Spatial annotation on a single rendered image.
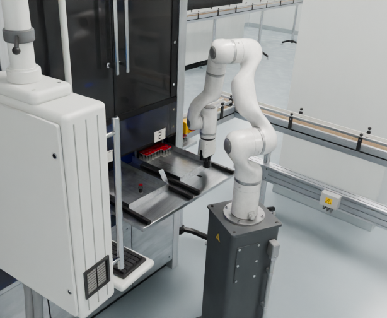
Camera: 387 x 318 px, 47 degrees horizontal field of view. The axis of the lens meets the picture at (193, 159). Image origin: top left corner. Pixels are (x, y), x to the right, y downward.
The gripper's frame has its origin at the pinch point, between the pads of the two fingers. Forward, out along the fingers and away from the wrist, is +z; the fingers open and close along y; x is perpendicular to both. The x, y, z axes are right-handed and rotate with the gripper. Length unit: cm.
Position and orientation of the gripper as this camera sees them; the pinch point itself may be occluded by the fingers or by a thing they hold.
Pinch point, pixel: (206, 164)
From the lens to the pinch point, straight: 232.8
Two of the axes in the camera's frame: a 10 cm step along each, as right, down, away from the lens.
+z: -0.3, 9.0, 4.3
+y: -6.4, 3.1, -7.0
